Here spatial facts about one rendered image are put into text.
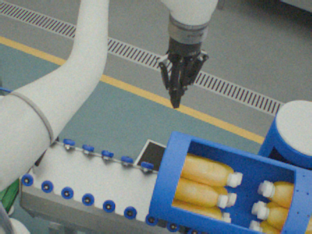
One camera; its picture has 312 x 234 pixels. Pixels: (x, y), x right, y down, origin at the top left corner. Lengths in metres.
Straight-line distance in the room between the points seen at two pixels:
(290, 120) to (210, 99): 1.47
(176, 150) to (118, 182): 0.35
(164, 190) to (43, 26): 2.55
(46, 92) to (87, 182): 1.02
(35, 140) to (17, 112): 0.05
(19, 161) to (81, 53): 0.22
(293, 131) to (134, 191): 0.65
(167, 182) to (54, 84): 0.75
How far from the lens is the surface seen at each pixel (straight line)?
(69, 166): 1.74
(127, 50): 3.55
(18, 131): 0.66
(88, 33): 0.82
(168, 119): 3.12
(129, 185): 1.70
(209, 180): 1.46
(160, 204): 1.43
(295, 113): 1.93
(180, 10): 0.99
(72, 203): 1.66
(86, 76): 0.75
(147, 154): 2.75
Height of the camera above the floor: 2.36
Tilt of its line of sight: 53 degrees down
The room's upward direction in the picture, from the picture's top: 9 degrees clockwise
